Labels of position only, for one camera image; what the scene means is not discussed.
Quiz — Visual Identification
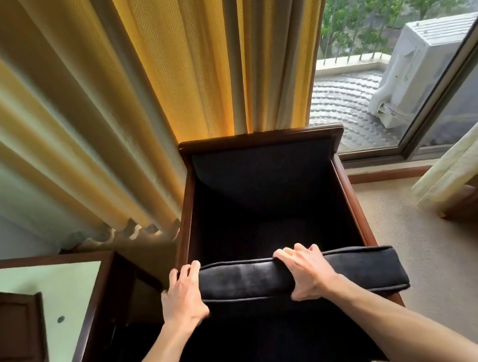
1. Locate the person's right hand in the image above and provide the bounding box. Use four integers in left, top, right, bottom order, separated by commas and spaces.
271, 237, 346, 307

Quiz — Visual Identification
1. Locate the person's left hand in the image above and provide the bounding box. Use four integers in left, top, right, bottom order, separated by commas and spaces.
155, 259, 213, 336

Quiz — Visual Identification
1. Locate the black square cushion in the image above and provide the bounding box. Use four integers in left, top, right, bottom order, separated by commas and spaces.
194, 234, 412, 324

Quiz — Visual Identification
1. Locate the wooden armchair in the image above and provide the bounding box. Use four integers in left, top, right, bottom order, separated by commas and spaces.
144, 113, 413, 362

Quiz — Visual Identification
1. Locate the person's right forearm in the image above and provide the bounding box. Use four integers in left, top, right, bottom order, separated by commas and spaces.
323, 253, 478, 362

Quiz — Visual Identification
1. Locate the wooden side table cream top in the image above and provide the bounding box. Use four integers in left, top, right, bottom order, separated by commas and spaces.
0, 237, 175, 362

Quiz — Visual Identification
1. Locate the grey tiled roof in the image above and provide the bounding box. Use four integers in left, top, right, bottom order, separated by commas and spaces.
299, 48, 405, 159

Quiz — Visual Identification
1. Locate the pale cream curtain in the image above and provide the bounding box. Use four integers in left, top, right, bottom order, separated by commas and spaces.
398, 91, 478, 210

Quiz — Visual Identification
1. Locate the white outdoor air conditioner unit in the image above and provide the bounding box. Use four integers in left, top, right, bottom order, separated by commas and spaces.
356, 11, 478, 133

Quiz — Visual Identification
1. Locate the dark window frame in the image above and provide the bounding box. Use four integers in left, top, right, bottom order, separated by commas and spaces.
316, 0, 478, 173

